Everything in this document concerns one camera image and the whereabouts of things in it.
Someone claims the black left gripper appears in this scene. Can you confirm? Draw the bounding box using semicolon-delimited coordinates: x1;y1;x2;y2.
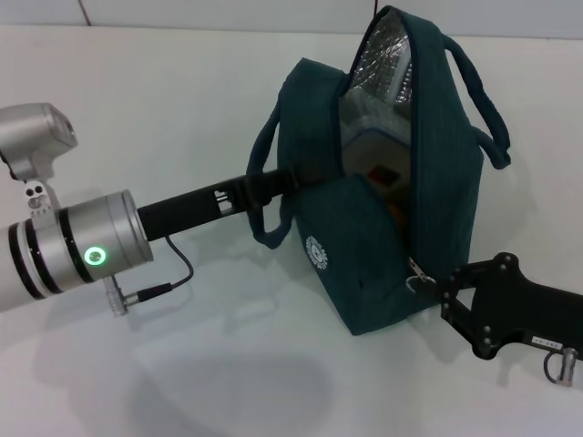
136;163;316;245

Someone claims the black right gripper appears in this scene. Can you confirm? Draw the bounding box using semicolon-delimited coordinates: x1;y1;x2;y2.
412;251;583;361

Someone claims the orange pear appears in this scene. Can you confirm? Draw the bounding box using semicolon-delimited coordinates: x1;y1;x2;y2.
385;199;406;227

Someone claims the clear plastic lunch box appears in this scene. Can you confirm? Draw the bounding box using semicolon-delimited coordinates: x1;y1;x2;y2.
340;88;416;202

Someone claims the dark blue insulated lunch bag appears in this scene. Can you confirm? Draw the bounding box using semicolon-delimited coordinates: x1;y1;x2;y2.
248;5;513;339

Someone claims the silver right gripper cable plug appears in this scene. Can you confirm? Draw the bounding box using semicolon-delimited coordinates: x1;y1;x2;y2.
543;345;582;389

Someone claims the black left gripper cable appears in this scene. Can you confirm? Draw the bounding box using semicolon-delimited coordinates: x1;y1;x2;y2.
102;234;195;320

